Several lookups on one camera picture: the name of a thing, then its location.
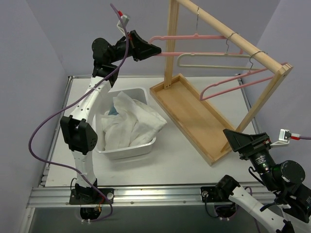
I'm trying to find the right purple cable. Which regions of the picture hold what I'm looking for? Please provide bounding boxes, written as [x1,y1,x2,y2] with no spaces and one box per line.
[290,133,311,141]

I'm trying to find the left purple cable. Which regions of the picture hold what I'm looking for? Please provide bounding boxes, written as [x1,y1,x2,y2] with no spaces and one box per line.
[28,2,130,222]

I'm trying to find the purple cable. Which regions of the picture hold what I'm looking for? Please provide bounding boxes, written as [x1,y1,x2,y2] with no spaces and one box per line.
[28,2,130,222]
[290,133,311,141]

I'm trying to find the blue denim skirt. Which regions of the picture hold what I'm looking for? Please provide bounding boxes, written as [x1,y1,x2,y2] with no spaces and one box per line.
[108,105,119,116]

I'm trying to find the white pleated skirt back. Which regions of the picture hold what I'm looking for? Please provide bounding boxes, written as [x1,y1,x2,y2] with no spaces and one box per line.
[103,92,167,150]

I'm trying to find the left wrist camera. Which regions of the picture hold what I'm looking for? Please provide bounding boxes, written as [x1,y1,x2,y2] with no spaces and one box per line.
[117,11,130,34]

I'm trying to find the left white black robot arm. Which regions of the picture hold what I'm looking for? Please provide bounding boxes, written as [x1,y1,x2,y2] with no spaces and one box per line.
[60,30,162,203]

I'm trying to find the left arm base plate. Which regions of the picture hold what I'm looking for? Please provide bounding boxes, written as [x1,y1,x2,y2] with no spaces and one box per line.
[69,187,114,205]

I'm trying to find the pink hanger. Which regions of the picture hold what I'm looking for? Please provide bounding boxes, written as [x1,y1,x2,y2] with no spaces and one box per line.
[148,7,243,58]
[199,50,289,101]

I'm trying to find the pink hanger front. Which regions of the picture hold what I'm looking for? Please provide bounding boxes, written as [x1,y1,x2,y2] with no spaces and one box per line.
[199,50,289,101]

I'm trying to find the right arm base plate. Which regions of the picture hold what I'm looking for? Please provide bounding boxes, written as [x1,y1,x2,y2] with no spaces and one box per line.
[200,186,221,203]

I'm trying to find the white plastic basket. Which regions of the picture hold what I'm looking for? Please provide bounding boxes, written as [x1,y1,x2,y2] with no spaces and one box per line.
[92,87,156,160]

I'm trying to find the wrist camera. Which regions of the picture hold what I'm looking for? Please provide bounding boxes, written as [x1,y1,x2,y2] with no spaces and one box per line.
[270,129,291,148]
[117,11,130,34]

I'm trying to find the pink hanger back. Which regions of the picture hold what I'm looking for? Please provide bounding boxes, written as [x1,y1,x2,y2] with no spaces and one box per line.
[148,7,243,58]

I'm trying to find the cream white hanger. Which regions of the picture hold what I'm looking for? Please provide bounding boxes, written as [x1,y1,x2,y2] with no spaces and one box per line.
[176,32,262,71]

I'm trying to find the white skirt front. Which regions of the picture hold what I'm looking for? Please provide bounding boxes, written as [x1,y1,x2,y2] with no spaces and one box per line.
[101,111,117,128]

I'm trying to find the aluminium mounting rail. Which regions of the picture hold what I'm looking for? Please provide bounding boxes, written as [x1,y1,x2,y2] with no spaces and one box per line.
[24,184,280,209]

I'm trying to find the wooden clothes rack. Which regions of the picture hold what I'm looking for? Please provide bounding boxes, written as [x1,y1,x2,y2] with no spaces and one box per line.
[149,0,294,167]

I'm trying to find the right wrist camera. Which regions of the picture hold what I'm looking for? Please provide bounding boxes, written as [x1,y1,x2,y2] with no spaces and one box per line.
[270,129,291,148]

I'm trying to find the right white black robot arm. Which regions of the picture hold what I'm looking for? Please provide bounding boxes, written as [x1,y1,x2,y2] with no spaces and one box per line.
[215,129,311,233]

